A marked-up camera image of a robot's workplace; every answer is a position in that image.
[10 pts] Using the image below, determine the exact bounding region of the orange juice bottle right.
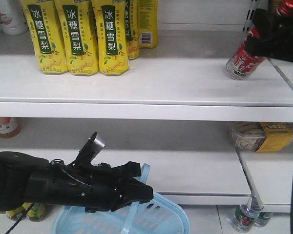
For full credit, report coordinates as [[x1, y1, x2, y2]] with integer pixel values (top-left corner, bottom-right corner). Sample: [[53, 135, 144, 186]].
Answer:
[[0, 117, 21, 138]]

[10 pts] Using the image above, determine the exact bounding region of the yellow pear drink bottle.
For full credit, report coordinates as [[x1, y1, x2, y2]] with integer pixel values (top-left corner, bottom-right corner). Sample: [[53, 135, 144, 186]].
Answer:
[[20, 0, 68, 75], [54, 0, 99, 76], [91, 0, 130, 76]]

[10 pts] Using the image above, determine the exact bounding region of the clear water bottle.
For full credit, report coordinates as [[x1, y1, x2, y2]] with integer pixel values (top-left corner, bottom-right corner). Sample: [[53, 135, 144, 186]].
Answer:
[[254, 212, 274, 228], [231, 204, 261, 233]]

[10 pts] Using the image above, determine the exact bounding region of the clear cookie box yellow label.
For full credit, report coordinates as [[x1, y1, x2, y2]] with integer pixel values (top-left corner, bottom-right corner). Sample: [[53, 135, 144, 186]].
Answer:
[[228, 122, 293, 152]]

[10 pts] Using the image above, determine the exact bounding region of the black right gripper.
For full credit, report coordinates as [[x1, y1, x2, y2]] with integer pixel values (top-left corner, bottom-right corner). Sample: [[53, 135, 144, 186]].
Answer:
[[245, 8, 293, 62]]

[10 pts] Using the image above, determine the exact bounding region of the red coca-cola aluminium bottle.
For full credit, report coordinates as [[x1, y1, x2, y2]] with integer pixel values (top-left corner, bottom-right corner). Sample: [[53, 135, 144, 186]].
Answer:
[[226, 0, 293, 80]]

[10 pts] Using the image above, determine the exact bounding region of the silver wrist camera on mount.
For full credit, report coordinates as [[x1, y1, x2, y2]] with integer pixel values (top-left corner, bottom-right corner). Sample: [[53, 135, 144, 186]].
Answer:
[[74, 132, 105, 166]]

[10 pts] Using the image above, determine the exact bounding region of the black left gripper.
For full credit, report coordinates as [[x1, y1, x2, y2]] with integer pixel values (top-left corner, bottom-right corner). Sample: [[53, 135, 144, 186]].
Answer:
[[24, 161, 153, 212]]

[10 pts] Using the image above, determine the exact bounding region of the light blue plastic basket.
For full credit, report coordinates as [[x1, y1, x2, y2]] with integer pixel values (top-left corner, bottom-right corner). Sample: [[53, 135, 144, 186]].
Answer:
[[50, 163, 192, 234]]

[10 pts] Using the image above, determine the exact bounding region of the white metal shelving unit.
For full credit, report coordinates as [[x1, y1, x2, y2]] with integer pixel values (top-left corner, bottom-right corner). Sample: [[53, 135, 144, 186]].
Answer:
[[0, 0, 293, 214]]

